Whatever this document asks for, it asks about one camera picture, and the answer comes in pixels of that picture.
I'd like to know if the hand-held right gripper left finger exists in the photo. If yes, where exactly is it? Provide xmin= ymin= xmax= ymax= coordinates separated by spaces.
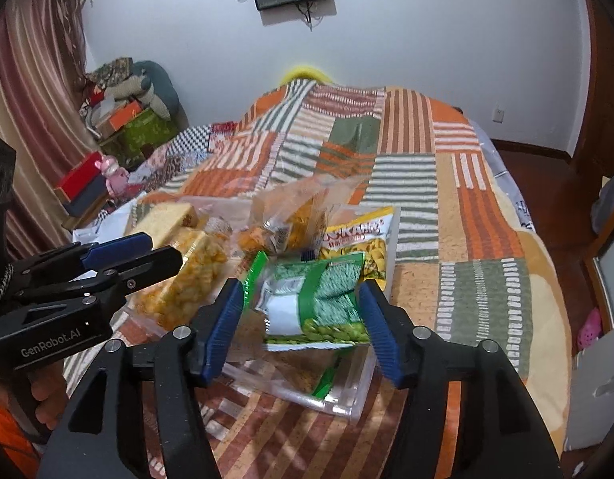
xmin=38 ymin=277 xmax=245 ymax=479

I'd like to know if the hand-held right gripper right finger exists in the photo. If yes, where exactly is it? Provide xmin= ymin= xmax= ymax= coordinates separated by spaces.
xmin=354 ymin=278 xmax=560 ymax=479

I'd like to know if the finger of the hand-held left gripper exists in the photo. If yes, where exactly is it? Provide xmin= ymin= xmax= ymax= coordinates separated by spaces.
xmin=12 ymin=247 xmax=183 ymax=305
xmin=18 ymin=232 xmax=153 ymax=285

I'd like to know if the green pea snack packet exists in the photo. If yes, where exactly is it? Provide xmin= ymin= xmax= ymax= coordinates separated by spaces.
xmin=242 ymin=249 xmax=372 ymax=352

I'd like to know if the clear plastic box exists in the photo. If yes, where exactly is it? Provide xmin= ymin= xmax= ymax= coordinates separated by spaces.
xmin=214 ymin=204 xmax=402 ymax=425

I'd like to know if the yellow snack packet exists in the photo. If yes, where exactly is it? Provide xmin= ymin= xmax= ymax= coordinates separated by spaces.
xmin=319 ymin=207 xmax=395 ymax=290

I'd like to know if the clear bag of orange snacks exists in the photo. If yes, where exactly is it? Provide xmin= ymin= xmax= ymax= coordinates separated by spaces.
xmin=237 ymin=180 xmax=368 ymax=260

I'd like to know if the person's left hand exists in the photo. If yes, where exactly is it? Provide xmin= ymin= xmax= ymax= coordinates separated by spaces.
xmin=28 ymin=359 xmax=73 ymax=435

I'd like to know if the white plastic bag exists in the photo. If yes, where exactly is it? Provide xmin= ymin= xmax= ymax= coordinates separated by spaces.
xmin=72 ymin=200 xmax=138 ymax=245

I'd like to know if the puffed corn snack packet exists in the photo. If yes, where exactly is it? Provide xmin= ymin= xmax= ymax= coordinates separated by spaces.
xmin=135 ymin=227 xmax=233 ymax=330

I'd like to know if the yellow sponge cake packet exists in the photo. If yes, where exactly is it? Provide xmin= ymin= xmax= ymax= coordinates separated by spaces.
xmin=130 ymin=202 xmax=198 ymax=250

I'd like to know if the dark blue box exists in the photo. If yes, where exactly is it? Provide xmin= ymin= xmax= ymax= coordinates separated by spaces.
xmin=62 ymin=180 xmax=113 ymax=218

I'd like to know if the pink toy figure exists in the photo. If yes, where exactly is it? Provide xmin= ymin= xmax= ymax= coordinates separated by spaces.
xmin=100 ymin=154 xmax=131 ymax=195

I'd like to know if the green box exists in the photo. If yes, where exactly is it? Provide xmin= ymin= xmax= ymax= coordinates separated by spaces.
xmin=100 ymin=107 xmax=180 ymax=170

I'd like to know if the striped patchwork blanket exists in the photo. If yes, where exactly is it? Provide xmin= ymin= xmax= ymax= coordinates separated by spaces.
xmin=62 ymin=80 xmax=572 ymax=479

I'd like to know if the orange box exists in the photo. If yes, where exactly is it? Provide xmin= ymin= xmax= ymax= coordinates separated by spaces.
xmin=95 ymin=100 xmax=143 ymax=133

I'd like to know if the checkered cloth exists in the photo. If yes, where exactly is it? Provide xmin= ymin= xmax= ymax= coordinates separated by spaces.
xmin=132 ymin=122 xmax=238 ymax=195

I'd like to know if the brown striped curtain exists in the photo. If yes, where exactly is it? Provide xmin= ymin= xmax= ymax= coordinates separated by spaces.
xmin=0 ymin=0 xmax=95 ymax=260

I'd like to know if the pile of stuffed cloth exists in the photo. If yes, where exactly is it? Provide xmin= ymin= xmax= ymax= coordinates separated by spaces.
xmin=80 ymin=57 xmax=180 ymax=121

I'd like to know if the pink slipper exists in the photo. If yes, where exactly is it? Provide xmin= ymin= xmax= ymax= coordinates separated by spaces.
xmin=575 ymin=307 xmax=602 ymax=355

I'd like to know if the yellow pillow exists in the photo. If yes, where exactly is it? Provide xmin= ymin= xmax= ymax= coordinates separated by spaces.
xmin=279 ymin=64 xmax=333 ymax=83

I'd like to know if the wooden door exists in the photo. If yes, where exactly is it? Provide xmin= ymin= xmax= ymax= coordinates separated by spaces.
xmin=566 ymin=0 xmax=614 ymax=180

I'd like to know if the black monitor cable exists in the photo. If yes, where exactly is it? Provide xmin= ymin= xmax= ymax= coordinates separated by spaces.
xmin=294 ymin=0 xmax=323 ymax=31

